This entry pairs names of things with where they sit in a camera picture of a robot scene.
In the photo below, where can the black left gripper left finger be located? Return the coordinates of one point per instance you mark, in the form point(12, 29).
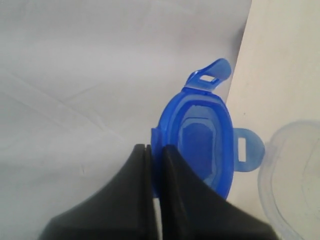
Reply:
point(122, 210)

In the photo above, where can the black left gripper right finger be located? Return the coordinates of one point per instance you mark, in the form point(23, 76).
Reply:
point(190, 210)

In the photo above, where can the blue container lid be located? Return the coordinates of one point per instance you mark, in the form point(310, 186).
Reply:
point(197, 122)

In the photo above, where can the clear plastic tall container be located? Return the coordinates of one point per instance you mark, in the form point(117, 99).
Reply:
point(289, 181)

